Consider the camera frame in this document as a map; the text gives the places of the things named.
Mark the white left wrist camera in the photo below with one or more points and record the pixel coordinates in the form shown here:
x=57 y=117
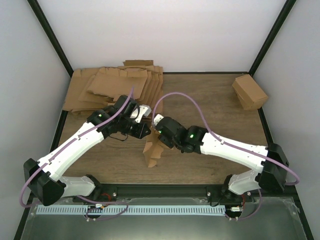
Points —
x=140 y=112

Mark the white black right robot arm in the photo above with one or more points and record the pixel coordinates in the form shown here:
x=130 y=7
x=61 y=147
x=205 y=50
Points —
x=265 y=164

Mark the light blue slotted cable duct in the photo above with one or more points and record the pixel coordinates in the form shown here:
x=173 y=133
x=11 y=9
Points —
x=133 y=210

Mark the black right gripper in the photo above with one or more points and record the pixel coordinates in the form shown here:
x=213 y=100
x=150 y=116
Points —
x=165 y=142

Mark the stack of flat cardboard blanks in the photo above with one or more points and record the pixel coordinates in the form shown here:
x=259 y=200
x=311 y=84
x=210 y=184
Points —
x=94 y=88

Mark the black right frame post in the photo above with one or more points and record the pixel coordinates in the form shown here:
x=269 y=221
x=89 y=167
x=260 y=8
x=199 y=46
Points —
x=277 y=25

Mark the folded brown cardboard box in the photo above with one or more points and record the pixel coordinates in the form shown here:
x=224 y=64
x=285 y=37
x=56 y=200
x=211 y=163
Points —
x=249 y=93

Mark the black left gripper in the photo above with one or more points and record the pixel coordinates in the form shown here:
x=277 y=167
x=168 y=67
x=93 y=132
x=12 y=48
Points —
x=140 y=133

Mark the black frame post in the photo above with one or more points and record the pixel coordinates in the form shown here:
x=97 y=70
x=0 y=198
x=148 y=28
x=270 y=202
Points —
x=42 y=19
x=277 y=25

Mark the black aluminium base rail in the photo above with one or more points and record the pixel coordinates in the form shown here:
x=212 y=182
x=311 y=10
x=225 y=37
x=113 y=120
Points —
x=213 y=193

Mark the brown cardboard box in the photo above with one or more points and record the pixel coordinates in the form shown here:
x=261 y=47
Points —
x=153 y=148
x=249 y=93

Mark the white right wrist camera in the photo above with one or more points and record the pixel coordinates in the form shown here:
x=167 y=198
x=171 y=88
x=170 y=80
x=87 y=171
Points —
x=156 y=120

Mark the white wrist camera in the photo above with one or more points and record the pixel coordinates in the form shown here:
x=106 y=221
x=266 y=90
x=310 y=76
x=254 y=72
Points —
x=156 y=120
x=140 y=112

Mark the black left frame post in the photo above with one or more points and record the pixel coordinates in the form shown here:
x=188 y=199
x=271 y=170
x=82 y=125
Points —
x=42 y=19

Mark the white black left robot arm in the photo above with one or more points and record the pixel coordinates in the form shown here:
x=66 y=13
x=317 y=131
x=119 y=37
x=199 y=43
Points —
x=45 y=177

